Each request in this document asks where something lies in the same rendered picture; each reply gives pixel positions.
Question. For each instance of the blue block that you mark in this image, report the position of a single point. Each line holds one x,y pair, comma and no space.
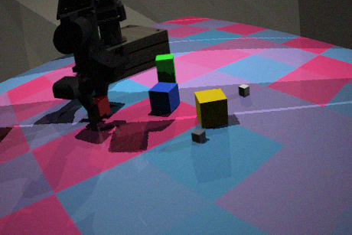
164,97

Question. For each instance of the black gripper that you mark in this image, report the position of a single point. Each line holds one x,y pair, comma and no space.
78,87

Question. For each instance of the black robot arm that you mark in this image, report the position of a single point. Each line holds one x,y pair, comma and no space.
79,23

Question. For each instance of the red block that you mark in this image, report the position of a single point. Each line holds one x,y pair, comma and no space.
102,108

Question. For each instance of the yellow block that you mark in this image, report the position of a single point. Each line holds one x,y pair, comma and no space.
211,106

